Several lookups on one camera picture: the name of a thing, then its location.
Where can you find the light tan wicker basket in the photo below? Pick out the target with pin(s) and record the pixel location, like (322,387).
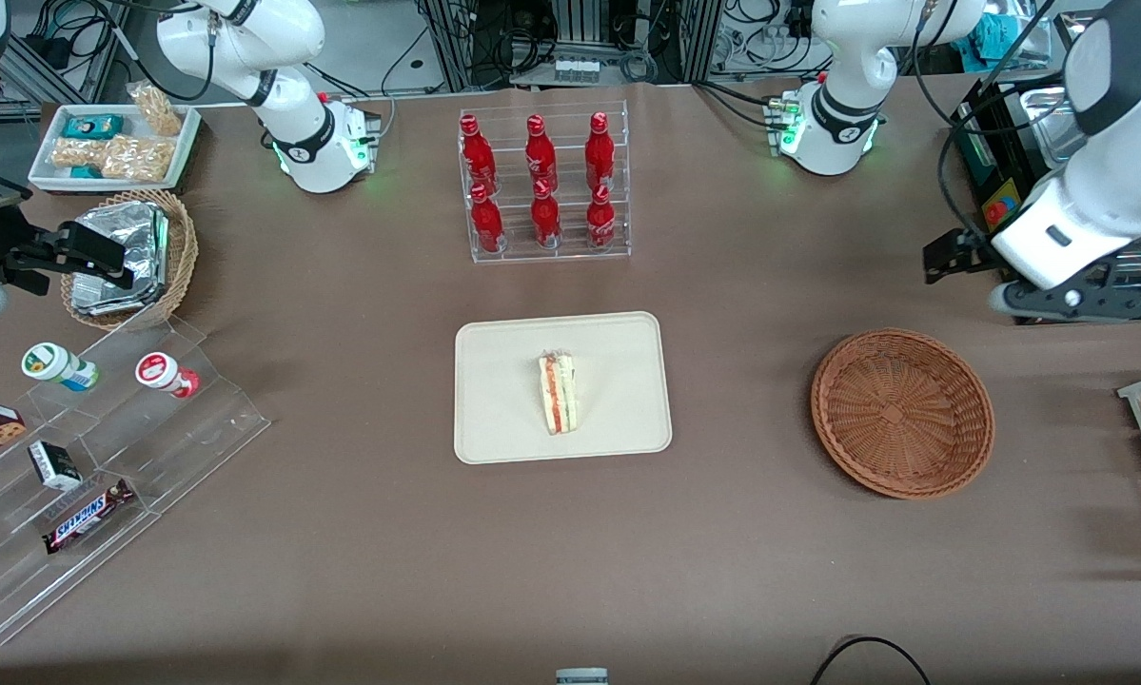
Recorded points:
(182,257)

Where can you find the clear acrylic stepped shelf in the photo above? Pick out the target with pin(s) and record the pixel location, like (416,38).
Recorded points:
(180,447)

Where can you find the round brown wicker basket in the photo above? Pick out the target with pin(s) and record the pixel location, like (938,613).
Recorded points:
(898,414)

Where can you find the small black white carton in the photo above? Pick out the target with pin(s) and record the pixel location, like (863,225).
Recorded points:
(54,466)

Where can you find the small grey device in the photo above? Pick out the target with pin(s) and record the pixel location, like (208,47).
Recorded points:
(581,677)

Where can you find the clear bag of snacks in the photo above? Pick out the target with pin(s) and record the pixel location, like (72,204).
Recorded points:
(137,159)
(156,109)
(75,152)

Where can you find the triangular sandwich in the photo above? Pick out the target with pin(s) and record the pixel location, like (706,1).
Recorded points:
(559,395)

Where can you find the small teal packet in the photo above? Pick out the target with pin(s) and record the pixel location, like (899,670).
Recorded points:
(85,173)

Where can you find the green lid yogurt cup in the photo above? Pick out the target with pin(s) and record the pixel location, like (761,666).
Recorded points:
(56,366)

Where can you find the silver foil packet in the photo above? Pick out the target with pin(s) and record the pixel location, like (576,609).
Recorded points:
(104,300)
(137,233)

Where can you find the white rectangular bin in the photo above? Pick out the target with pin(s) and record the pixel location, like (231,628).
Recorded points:
(185,152)

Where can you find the beige rectangular tray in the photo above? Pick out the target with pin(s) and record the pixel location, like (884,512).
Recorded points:
(503,390)

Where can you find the teal crumpled packet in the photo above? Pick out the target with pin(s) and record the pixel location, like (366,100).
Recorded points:
(993,36)

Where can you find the red lid yogurt cup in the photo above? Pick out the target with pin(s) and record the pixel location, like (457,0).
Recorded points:
(163,373)

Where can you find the red cola bottle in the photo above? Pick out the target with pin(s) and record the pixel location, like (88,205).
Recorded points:
(486,224)
(545,221)
(477,157)
(600,224)
(600,152)
(539,157)

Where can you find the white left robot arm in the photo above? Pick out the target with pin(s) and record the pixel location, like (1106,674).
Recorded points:
(841,114)

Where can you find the teal snack box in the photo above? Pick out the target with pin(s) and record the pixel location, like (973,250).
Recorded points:
(92,127)

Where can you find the clear acrylic bottle rack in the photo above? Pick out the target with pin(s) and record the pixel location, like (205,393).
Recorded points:
(570,255)

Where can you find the aluminium frame rack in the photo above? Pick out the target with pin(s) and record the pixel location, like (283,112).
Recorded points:
(513,29)

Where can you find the large steel pan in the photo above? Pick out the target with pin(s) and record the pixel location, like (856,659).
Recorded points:
(1046,124)

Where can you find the grey connector block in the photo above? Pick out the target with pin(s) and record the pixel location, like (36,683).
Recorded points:
(575,70)

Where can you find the Snickers chocolate bar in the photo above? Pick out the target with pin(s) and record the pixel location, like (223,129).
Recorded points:
(87,517)

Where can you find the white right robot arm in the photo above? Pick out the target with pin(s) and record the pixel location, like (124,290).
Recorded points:
(299,133)

